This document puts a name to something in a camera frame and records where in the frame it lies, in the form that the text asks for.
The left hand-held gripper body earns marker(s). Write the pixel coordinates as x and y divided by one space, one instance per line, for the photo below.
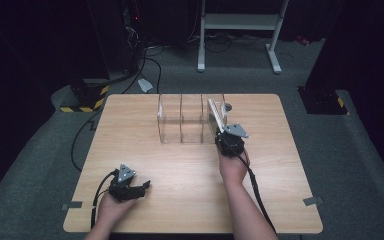
123 186

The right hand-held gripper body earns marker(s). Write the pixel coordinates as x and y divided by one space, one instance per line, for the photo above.
230 141

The green leaf picture book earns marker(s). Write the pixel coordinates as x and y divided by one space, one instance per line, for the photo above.
217 115

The clear acrylic divider rack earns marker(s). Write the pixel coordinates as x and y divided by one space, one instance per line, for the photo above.
186 120

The person's left hand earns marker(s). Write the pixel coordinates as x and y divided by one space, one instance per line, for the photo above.
113 210

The person's right hand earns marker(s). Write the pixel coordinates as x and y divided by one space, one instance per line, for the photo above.
232 168

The grey round table grommet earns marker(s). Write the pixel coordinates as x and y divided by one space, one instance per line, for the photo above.
229 107

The grey tape strip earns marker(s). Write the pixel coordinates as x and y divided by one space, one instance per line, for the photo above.
312 201
72 205

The black base with hazard stripes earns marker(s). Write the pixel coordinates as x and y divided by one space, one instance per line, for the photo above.
325 101
86 96

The white metal stand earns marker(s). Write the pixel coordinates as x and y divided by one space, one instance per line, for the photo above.
240 21

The small red object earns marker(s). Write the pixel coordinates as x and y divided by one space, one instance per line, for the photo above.
302 40

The dark equipment rack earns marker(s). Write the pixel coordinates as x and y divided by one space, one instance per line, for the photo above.
116 33

